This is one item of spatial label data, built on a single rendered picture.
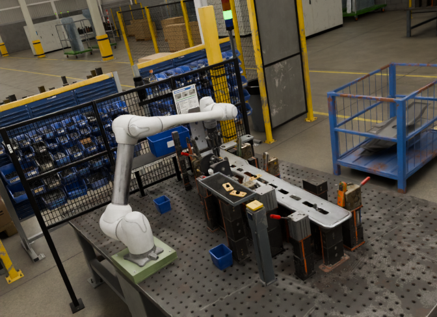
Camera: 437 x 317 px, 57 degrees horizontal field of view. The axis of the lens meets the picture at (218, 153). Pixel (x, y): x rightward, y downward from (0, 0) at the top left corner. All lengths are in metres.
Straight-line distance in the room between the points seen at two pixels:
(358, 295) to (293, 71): 4.22
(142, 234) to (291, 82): 4.00
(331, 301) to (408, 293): 0.34
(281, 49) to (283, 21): 0.35
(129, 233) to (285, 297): 0.92
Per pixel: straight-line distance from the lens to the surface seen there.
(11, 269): 4.30
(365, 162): 4.47
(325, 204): 2.17
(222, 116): 2.59
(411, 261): 2.30
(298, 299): 2.08
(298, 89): 5.98
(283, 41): 5.67
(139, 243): 2.37
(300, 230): 1.99
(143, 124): 2.33
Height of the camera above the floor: 2.14
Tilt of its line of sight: 23 degrees down
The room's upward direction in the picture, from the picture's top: 12 degrees counter-clockwise
